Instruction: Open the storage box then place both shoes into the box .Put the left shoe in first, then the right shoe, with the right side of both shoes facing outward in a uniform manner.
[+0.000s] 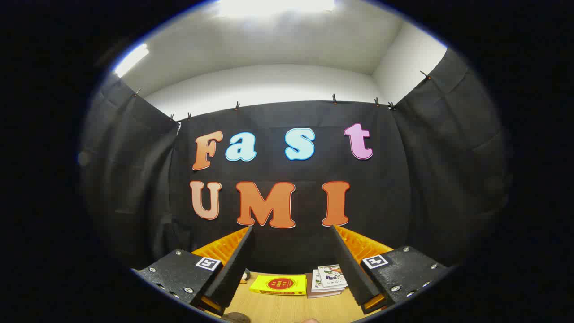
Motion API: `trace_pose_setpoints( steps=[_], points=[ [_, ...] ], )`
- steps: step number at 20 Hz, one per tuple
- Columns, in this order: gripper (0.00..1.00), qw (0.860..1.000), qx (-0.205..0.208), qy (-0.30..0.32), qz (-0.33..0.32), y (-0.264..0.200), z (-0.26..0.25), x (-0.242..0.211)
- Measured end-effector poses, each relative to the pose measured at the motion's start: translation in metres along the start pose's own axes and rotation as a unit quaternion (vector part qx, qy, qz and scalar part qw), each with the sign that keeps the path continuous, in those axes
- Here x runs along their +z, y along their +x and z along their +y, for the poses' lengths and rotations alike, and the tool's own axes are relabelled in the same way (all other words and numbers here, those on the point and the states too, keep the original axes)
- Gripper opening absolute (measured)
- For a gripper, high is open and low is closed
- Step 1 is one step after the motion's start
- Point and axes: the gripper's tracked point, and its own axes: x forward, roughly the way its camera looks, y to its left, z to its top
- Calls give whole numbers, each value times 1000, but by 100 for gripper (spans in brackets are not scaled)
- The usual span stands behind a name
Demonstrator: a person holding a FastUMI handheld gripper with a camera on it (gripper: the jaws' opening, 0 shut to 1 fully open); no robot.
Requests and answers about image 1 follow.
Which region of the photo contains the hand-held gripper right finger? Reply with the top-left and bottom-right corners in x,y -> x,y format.
330,225 -> 450,315

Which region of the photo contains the black backdrop cloth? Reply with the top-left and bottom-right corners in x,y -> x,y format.
78,47 -> 512,274

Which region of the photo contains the ceiling light strip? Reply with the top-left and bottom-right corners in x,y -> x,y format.
113,44 -> 150,78

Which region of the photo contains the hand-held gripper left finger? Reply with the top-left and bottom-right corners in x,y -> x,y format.
131,226 -> 255,317

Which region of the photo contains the row of small cloth clips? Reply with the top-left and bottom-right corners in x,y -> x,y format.
133,70 -> 432,122

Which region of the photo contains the yellow book with red circle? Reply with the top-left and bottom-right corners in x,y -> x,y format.
249,275 -> 307,296

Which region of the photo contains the ceiling light panel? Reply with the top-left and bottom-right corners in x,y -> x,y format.
217,0 -> 336,18

